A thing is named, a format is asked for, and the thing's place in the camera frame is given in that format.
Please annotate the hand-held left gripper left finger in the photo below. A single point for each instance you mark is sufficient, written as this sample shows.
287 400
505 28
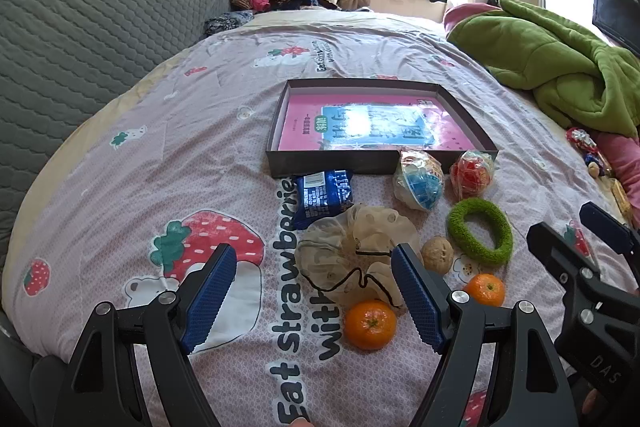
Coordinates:
210 302

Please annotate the yellow snack packet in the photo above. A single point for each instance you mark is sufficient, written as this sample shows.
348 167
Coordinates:
621 199

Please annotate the red toy egg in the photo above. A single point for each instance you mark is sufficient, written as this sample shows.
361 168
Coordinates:
472 174

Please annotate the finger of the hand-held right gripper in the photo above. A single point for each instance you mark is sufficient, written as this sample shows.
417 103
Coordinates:
607 224
555 247

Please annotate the blue snack packet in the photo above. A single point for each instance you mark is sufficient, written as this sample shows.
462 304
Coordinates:
322 197

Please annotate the walnut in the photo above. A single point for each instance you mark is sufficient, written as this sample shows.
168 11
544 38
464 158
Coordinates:
437 254

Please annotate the pink and blue book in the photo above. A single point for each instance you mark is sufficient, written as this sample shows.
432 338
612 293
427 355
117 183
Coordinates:
305 127

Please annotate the red white candy wrapper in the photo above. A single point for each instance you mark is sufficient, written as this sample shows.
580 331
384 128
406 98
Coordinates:
580 139

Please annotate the green fleece blanket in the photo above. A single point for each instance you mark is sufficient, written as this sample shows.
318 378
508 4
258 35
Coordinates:
550 57

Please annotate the cream cloth doll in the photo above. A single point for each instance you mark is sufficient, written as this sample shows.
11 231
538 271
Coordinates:
340 237

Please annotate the person's right hand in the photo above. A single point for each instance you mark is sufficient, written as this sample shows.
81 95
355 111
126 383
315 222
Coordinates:
590 401

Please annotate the grey quilted headboard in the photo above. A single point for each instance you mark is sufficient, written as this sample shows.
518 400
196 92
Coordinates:
75 57

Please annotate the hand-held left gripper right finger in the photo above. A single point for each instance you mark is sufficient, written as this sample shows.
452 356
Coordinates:
417 302

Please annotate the strawberry printed bedsheet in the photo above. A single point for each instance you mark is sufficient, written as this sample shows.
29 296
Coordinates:
200 157

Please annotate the dark floral cloth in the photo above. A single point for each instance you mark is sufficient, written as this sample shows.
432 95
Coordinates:
227 23

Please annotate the dark grey cardboard box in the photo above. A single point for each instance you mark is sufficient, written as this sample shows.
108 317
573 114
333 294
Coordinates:
320 163

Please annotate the blue candy wrapper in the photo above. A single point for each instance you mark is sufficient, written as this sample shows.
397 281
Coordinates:
592 158

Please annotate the tangerine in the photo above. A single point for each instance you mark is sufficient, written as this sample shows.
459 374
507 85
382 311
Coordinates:
484 289
370 324

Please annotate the blue toy egg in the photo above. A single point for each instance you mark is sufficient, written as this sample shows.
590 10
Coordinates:
417 182

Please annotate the black television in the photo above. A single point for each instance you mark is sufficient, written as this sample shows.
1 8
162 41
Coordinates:
615 17

